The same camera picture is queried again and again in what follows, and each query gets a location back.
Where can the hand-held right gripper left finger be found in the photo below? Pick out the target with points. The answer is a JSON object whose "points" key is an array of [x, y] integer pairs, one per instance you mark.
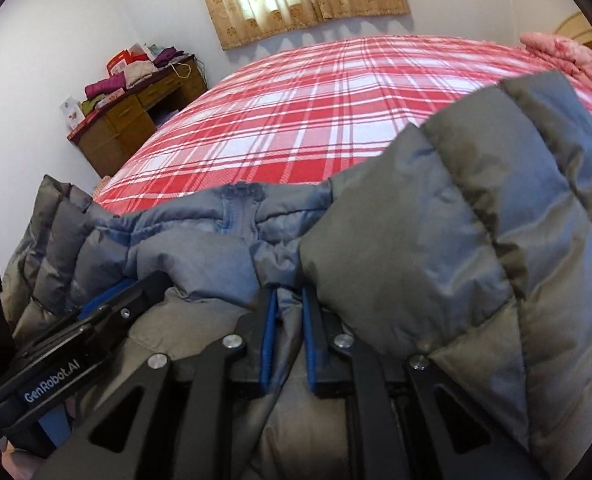
{"points": [[270, 340]]}

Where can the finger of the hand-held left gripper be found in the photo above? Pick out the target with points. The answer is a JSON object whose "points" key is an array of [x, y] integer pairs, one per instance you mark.
{"points": [[143, 296], [108, 296]]}

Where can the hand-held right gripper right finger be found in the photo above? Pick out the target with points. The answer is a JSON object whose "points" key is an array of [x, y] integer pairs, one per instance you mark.
{"points": [[310, 340]]}

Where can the grey puffer jacket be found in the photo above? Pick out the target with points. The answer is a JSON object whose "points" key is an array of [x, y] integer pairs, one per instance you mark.
{"points": [[426, 235]]}

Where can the magenta folded clothes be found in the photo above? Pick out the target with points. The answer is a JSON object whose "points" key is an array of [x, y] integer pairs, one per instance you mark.
{"points": [[105, 85]]}

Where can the beige folded clothes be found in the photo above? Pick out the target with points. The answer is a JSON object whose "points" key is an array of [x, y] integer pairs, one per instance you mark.
{"points": [[138, 74]]}

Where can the purple folded clothes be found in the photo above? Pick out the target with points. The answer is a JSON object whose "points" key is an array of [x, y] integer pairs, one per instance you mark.
{"points": [[168, 55]]}

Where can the wooden desk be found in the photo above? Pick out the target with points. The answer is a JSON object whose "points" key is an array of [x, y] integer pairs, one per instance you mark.
{"points": [[110, 145]]}

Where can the white card box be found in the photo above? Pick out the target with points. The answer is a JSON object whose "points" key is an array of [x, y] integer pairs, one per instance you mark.
{"points": [[70, 110]]}

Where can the green folded cloth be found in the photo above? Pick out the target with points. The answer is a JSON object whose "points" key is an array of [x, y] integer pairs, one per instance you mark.
{"points": [[89, 105]]}

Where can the bed with red plaid sheet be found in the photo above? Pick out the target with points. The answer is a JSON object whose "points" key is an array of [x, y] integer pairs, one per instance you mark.
{"points": [[276, 125]]}

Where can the red gift box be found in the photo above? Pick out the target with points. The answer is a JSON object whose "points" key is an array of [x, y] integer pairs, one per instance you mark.
{"points": [[117, 63]]}

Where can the beige floral window curtain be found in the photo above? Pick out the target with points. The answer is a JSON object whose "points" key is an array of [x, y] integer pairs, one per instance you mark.
{"points": [[276, 15]]}

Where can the pink floral quilt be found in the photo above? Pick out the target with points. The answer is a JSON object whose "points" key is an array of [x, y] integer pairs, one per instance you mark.
{"points": [[576, 57]]}

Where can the wooden headboard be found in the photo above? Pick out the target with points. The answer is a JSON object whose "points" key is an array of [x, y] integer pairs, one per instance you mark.
{"points": [[576, 27]]}

